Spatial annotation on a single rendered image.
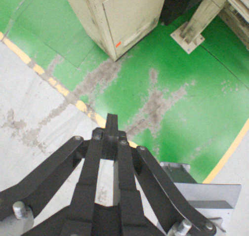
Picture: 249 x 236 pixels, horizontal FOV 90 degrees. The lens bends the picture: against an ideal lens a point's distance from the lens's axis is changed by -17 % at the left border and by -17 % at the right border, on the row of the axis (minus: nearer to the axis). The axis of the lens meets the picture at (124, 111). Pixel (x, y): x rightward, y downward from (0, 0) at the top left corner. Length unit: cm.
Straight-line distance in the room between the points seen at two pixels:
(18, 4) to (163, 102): 218
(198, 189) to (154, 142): 69
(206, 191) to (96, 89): 121
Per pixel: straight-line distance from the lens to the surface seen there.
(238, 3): 99
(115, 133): 16
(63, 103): 156
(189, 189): 94
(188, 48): 163
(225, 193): 108
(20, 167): 200
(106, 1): 75
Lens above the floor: 141
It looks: 87 degrees down
